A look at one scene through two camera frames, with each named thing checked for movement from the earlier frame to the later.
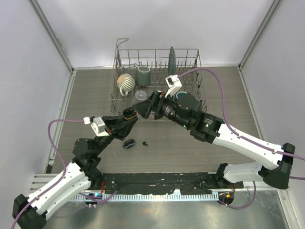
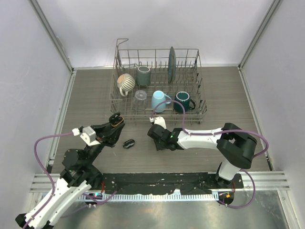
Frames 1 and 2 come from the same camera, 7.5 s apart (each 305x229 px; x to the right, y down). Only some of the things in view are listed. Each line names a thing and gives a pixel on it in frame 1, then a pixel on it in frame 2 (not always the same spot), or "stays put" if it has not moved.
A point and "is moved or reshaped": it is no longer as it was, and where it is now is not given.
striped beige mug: [126, 82] stays put
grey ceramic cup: [143, 76] stays put
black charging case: [129, 113] is moved or reshaped
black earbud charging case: [128, 143] stays put
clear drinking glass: [140, 96] stays put
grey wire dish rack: [138, 73] stays put
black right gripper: [155, 104] -> [159, 147]
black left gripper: [116, 126] -> [106, 134]
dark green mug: [183, 97] stays put
